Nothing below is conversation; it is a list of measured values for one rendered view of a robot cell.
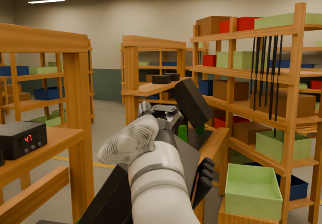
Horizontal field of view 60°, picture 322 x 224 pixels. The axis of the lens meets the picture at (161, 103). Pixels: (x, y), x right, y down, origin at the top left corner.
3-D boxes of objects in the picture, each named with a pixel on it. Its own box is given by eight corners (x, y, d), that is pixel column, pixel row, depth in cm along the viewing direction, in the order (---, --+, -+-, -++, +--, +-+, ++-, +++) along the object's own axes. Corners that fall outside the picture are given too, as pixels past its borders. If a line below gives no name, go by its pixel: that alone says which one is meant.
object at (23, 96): (15, 103, 1039) (13, 83, 1026) (32, 105, 1012) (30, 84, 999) (-15, 109, 927) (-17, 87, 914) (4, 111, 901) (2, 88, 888)
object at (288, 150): (278, 234, 289) (298, -9, 246) (185, 157, 503) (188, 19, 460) (317, 223, 307) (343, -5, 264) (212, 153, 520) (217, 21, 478)
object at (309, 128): (315, 126, 720) (316, 108, 712) (343, 134, 645) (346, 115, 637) (277, 129, 682) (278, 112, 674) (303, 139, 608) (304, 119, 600)
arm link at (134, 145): (148, 109, 35) (153, 139, 30) (194, 160, 41) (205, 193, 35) (93, 147, 37) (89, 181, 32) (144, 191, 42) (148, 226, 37)
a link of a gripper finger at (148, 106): (150, 124, 49) (148, 109, 53) (164, 114, 48) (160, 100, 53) (145, 118, 48) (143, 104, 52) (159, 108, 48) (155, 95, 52)
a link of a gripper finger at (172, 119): (172, 138, 43) (162, 137, 45) (185, 115, 45) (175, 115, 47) (163, 128, 42) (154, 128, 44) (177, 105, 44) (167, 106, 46)
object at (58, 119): (96, 122, 752) (92, 36, 712) (21, 152, 528) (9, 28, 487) (79, 120, 771) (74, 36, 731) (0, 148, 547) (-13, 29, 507)
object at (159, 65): (203, 111, 901) (205, 40, 861) (116, 104, 1016) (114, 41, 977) (207, 108, 951) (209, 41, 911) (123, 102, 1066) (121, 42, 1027)
